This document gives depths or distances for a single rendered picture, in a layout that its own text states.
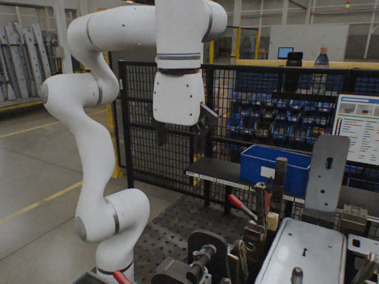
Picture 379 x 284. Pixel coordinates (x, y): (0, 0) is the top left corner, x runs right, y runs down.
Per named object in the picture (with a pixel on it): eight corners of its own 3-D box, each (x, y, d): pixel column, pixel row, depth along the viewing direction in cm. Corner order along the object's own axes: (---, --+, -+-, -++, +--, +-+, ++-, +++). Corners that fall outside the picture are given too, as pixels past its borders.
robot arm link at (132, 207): (88, 260, 95) (83, 196, 87) (135, 236, 108) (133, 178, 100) (108, 281, 87) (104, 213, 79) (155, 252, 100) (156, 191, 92)
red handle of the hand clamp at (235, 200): (264, 229, 96) (228, 195, 99) (260, 232, 97) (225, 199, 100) (268, 222, 99) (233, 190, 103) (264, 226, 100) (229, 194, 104)
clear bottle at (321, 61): (324, 93, 132) (331, 47, 125) (308, 92, 135) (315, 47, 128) (325, 91, 137) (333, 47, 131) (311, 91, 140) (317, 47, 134)
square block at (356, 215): (348, 296, 115) (368, 218, 103) (326, 287, 119) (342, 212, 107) (349, 282, 122) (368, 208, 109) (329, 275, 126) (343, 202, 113)
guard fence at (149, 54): (205, 198, 324) (210, 0, 256) (199, 203, 313) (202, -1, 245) (117, 172, 389) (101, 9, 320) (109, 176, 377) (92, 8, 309)
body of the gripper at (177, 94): (146, 65, 55) (149, 121, 59) (192, 67, 50) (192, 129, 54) (167, 63, 61) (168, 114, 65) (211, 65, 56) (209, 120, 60)
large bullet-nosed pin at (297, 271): (300, 291, 82) (303, 273, 80) (289, 287, 84) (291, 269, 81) (302, 284, 85) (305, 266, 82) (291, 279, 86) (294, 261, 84)
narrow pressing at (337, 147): (334, 221, 112) (351, 137, 100) (302, 212, 117) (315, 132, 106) (334, 220, 112) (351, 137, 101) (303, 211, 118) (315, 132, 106)
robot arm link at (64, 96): (141, 228, 89) (92, 253, 78) (120, 224, 97) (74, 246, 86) (101, 67, 85) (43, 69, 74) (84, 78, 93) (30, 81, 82)
